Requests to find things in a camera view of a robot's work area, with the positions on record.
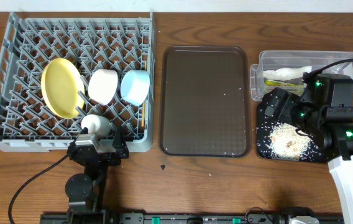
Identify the black waste tray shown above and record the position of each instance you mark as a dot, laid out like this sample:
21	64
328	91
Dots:
263	143

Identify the dark brown serving tray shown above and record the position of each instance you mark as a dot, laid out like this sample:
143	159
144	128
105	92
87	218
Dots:
205	108

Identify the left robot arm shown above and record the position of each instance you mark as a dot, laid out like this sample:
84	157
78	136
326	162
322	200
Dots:
86	190

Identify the light blue bowl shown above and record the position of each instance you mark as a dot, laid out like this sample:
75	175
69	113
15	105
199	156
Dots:
135	87

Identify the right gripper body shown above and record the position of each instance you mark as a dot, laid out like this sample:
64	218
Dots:
306	115

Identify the yellow plate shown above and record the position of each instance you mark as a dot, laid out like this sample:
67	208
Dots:
61	86

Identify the clear plastic waste bin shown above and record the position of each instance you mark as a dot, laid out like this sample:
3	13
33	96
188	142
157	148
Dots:
275	59

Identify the green orange snack wrapper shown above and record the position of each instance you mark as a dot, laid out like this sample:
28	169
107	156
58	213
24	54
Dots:
281	84

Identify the grey dishwasher rack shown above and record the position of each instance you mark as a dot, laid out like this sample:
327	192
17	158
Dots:
119	44

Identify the pink bowl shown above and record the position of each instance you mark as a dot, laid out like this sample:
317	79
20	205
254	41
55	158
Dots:
102	86

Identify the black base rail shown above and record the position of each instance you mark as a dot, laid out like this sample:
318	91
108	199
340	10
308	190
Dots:
255	215

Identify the rice and food scraps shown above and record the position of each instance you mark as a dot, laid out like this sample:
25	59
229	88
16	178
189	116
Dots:
288	141

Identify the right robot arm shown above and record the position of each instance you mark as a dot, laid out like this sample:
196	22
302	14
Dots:
335	140

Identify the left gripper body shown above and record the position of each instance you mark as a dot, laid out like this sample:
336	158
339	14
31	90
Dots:
102	154

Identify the white cup in rack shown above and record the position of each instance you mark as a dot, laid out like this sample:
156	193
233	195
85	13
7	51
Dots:
97	125

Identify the white napkin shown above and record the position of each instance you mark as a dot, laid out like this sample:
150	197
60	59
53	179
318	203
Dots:
284	74

